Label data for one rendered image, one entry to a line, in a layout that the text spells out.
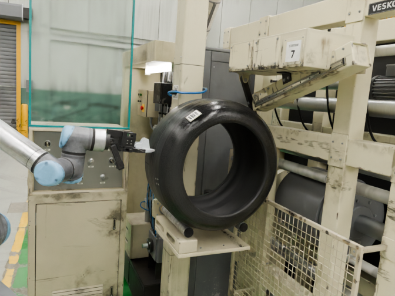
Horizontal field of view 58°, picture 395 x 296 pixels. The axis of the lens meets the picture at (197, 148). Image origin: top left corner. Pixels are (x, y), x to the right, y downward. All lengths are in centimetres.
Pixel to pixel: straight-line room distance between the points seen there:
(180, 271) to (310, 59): 132
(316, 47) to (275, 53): 20
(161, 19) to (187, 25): 949
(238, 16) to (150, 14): 290
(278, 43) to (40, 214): 154
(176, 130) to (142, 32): 978
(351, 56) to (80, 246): 176
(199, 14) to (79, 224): 136
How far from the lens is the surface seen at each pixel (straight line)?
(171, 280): 213
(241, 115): 156
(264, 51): 169
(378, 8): 169
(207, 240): 181
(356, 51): 151
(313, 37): 150
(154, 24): 1131
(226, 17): 1214
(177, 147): 145
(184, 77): 188
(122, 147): 149
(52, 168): 132
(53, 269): 235
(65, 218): 223
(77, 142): 144
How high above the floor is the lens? 149
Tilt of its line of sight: 8 degrees down
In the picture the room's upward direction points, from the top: 4 degrees clockwise
